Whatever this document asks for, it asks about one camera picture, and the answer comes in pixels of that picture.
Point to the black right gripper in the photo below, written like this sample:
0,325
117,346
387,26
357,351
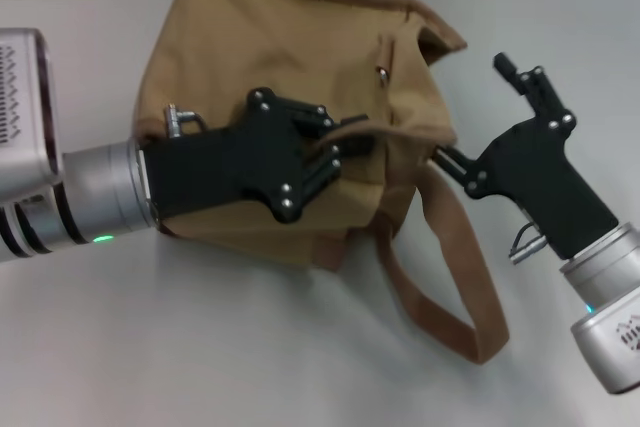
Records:
540,177

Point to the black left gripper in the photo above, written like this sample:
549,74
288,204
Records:
215,167

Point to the khaki canvas food bag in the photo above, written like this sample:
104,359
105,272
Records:
260,47

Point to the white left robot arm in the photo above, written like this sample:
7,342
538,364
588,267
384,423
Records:
100,187

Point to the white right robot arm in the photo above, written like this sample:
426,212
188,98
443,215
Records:
605,267

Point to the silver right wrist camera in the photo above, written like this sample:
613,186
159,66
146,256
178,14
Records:
610,352

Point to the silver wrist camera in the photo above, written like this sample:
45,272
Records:
610,352
25,97

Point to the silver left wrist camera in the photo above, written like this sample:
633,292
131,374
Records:
25,97

